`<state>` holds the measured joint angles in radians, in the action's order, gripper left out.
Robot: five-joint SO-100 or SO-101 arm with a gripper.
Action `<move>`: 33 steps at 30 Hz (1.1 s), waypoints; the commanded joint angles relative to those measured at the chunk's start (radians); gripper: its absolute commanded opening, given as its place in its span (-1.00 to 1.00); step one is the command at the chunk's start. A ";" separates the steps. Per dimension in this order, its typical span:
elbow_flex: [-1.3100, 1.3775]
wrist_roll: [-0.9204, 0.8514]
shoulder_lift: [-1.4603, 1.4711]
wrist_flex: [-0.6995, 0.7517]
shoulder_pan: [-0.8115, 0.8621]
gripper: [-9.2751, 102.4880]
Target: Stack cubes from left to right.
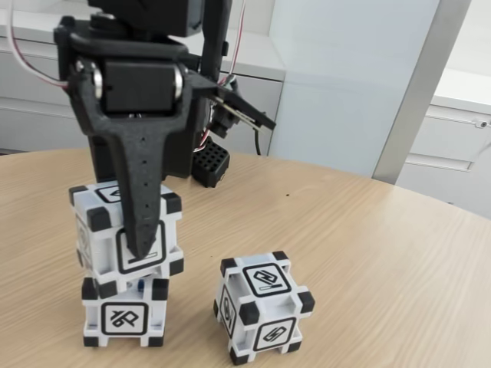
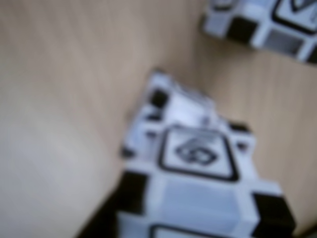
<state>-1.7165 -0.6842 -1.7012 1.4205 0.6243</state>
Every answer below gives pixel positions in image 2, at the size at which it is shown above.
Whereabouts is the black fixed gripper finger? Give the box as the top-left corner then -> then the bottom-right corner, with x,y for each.
75,188 -> 123,238

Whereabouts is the white cube with diamond icon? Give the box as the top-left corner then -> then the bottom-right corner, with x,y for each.
120,68 -> 298,238

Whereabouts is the white cube with link icon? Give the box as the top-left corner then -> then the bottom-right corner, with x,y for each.
200,0 -> 317,65

